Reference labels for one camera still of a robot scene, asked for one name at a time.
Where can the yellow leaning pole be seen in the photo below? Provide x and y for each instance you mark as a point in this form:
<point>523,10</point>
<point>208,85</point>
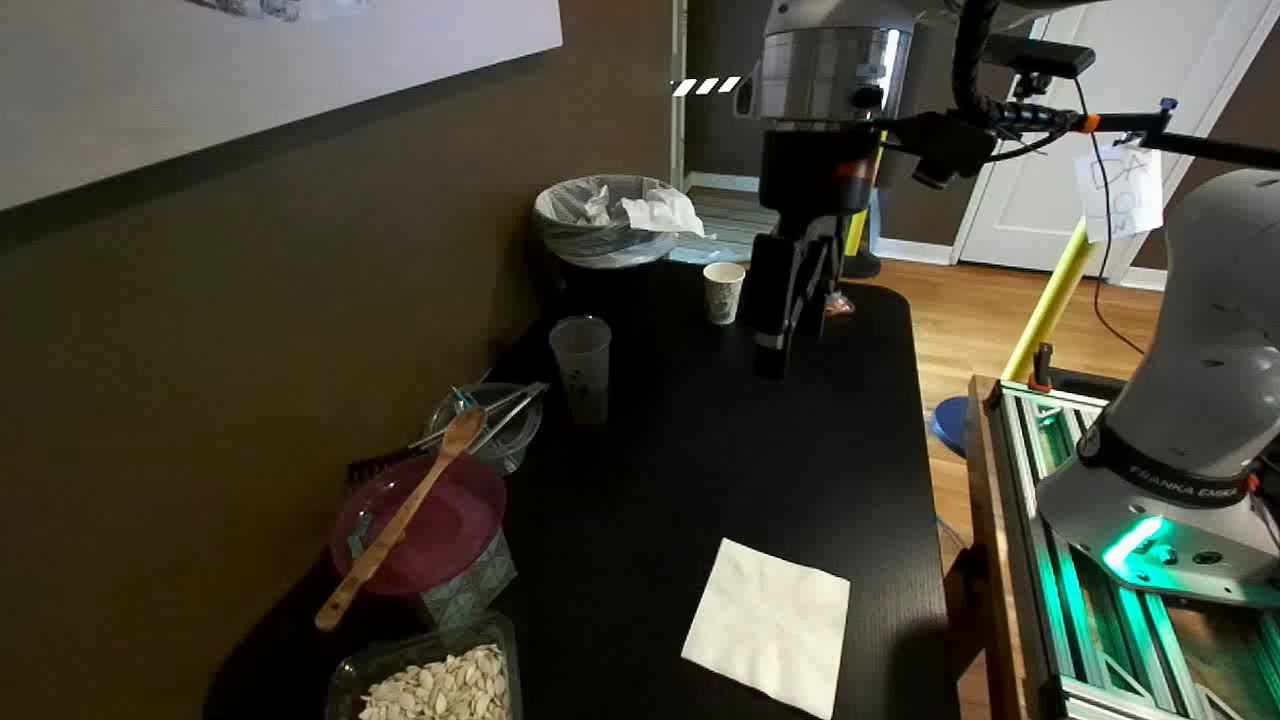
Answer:
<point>1050,301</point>

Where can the white paper sheet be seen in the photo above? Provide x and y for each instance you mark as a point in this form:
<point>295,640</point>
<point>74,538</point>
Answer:
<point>1122,185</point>

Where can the translucent plastic cup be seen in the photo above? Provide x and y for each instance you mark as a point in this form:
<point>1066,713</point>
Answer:
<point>581,367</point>

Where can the white paper napkin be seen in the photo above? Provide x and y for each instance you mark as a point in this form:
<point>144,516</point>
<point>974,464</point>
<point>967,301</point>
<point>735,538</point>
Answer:
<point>769,625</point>

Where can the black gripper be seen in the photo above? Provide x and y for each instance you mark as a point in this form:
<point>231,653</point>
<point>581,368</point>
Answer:
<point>817,180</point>

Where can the white panel door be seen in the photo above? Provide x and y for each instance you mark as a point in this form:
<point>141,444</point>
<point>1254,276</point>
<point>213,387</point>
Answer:
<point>1172,53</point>

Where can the yellow pole with black base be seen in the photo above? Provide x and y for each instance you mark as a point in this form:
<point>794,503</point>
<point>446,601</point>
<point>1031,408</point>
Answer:
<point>858,231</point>

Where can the blue round object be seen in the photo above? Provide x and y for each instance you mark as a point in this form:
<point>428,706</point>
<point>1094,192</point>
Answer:
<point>951,424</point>

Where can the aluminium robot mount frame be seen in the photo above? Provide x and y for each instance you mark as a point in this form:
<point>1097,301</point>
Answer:
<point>1066,585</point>

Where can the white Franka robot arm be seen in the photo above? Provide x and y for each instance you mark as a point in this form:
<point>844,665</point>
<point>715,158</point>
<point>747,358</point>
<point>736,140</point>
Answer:
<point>1205,346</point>

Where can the clear glass bowl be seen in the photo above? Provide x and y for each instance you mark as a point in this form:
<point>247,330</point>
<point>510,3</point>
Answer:
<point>512,434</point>

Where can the white patterned paper cup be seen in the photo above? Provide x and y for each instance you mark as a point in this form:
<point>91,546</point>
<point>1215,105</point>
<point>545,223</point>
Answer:
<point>725,295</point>

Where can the clear container of seeds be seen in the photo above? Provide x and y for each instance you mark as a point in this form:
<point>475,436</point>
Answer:
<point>432,686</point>

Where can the brown wooden spoon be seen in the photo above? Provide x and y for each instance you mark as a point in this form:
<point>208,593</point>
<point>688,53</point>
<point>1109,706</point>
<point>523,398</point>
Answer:
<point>400,520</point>

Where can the black camera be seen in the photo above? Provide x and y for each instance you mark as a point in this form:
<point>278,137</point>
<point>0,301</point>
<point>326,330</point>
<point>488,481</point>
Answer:
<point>1043,59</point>

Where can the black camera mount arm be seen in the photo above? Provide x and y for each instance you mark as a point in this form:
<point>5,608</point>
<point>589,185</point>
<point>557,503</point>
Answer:
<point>1200,146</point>

